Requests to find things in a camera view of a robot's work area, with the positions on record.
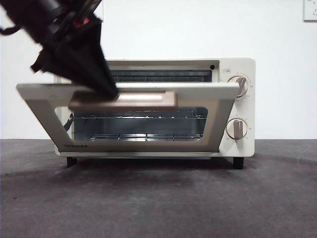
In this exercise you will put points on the white wall socket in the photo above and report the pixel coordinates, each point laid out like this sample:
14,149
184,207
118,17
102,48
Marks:
310,10

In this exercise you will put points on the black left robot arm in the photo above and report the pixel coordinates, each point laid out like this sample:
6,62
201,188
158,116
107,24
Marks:
37,15

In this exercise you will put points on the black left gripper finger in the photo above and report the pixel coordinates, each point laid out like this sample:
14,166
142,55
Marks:
74,74
91,57

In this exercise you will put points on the cream oven knob brown grip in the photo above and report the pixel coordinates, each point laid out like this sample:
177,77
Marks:
244,84
237,129

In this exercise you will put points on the cream Toshiba toaster oven body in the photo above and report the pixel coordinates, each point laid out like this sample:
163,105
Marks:
245,67

